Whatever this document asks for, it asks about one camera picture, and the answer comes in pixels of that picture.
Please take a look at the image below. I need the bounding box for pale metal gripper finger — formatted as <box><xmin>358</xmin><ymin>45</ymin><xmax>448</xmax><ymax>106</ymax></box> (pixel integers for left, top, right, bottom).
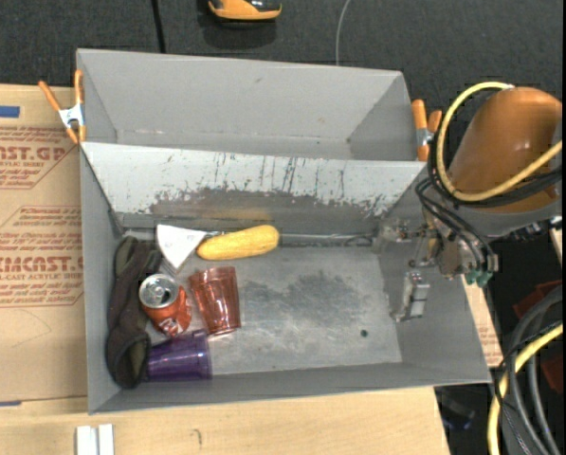
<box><xmin>390</xmin><ymin>269</ymin><xmax>431</xmax><ymax>323</ymax></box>
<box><xmin>374</xmin><ymin>223</ymin><xmax>429</xmax><ymax>255</ymax></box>

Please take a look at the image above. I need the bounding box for grey metal bin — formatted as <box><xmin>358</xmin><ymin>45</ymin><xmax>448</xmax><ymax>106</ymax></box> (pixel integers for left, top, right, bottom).
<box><xmin>75</xmin><ymin>48</ymin><xmax>494</xmax><ymax>415</ymax></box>

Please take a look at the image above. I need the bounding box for yellow toy corn cob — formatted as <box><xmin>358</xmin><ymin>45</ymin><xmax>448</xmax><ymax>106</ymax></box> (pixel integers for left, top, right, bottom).
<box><xmin>195</xmin><ymin>224</ymin><xmax>282</xmax><ymax>262</ymax></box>

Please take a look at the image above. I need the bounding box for clear orange plastic cup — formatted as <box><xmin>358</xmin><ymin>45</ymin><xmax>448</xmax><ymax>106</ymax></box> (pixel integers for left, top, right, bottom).
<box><xmin>188</xmin><ymin>266</ymin><xmax>243</xmax><ymax>337</ymax></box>

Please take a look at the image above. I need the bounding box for white triangular paper piece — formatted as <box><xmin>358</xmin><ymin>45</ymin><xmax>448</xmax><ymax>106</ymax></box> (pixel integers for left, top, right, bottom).
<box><xmin>155</xmin><ymin>224</ymin><xmax>209</xmax><ymax>271</ymax></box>

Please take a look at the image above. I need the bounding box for orange soda can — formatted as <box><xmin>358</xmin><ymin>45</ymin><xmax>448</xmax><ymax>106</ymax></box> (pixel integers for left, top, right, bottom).
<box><xmin>137</xmin><ymin>273</ymin><xmax>194</xmax><ymax>338</ymax></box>

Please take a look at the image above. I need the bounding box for clear purple plastic cup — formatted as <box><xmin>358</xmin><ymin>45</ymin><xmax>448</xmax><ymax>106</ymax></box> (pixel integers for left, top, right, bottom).
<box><xmin>144</xmin><ymin>329</ymin><xmax>214</xmax><ymax>383</ymax></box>

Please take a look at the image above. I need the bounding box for dark brown cloth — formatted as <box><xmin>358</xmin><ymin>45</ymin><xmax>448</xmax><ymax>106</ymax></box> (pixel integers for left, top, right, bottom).
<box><xmin>104</xmin><ymin>235</ymin><xmax>164</xmax><ymax>391</ymax></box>

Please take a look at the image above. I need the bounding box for brown cardboard board red print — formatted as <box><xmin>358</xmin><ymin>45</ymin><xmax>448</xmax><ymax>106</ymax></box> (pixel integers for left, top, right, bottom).
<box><xmin>0</xmin><ymin>82</ymin><xmax>504</xmax><ymax>410</ymax></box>

